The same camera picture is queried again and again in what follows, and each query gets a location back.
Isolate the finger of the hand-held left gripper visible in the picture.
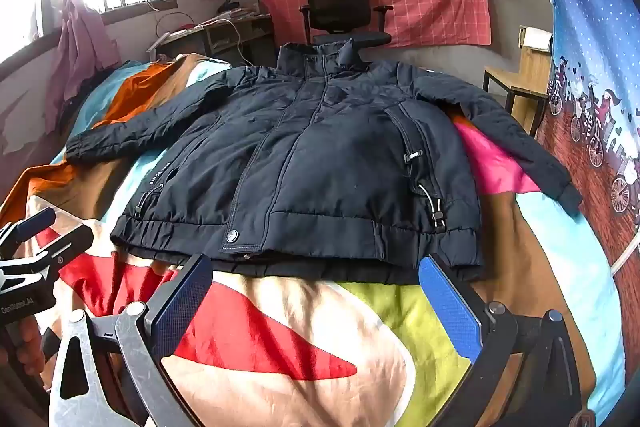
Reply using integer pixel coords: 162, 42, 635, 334
0, 224, 95, 279
0, 207, 57, 254

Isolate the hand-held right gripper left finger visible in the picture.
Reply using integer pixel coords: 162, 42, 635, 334
48, 252, 215, 427

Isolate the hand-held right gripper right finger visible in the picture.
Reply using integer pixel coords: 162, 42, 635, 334
417, 252, 585, 427

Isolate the navy padded jacket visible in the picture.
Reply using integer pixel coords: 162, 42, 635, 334
65, 38, 585, 280

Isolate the person's left hand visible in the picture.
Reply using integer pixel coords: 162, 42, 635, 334
0, 316, 48, 380

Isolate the multicoloured patchwork blanket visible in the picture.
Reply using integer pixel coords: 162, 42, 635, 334
0, 53, 628, 427

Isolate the pink hanging garment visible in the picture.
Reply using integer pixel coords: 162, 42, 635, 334
47, 0, 123, 132

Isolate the wooden chair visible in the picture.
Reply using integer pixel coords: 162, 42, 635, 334
482, 26, 555, 138

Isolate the wooden desk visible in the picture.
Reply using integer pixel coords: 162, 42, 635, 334
155, 13, 275, 68

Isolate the white paper sheet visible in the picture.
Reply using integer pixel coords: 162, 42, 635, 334
520, 27, 553, 52

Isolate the stack of papers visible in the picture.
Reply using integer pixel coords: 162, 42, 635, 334
215, 0, 271, 25

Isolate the blue printed curtain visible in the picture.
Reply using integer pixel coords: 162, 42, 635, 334
532, 0, 640, 413

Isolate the black office chair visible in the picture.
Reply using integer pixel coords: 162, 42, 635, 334
299, 0, 394, 48

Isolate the white cable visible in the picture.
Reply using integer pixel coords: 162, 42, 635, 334
200, 18, 251, 65

